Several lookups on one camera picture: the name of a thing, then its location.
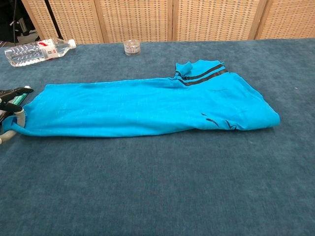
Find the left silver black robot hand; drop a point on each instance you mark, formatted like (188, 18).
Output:
(11, 106)

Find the blue printed t-shirt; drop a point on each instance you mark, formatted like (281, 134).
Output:
(135, 105)

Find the green and white marker pen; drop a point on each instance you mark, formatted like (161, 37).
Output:
(20, 98)

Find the clear plastic water bottle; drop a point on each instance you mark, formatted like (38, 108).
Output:
(29, 52)

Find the black tripod stand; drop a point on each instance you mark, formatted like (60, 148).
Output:
(53, 19)

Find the small clear round jar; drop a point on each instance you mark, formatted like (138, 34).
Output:
(132, 48)

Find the woven rattan folding screen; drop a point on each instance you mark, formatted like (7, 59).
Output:
(135, 19)

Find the blue carpet table cover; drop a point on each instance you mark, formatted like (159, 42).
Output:
(147, 184)

